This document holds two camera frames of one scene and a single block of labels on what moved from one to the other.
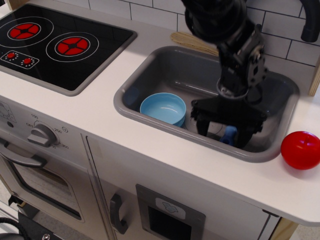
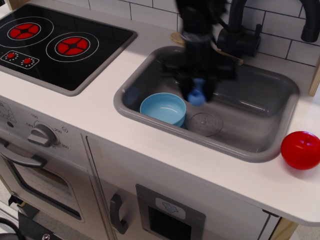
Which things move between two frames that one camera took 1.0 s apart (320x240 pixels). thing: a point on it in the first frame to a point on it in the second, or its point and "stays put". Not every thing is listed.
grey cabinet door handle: [120, 226] stays put
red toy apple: [301, 150] stays put
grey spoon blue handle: [230, 134] to [197, 97]
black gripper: [227, 108] to [199, 62]
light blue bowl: [165, 106] stays put
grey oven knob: [43, 135] stays put
